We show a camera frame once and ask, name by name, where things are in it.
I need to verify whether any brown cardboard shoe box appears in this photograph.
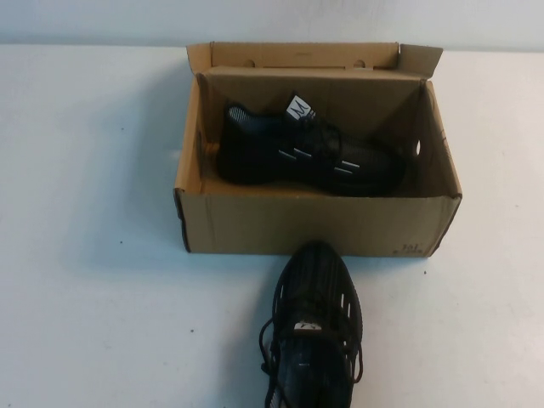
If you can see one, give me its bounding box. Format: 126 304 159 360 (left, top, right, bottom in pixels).
172 40 463 259

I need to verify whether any black knit sneaker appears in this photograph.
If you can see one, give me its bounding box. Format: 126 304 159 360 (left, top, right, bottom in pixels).
216 89 410 198
253 240 367 408

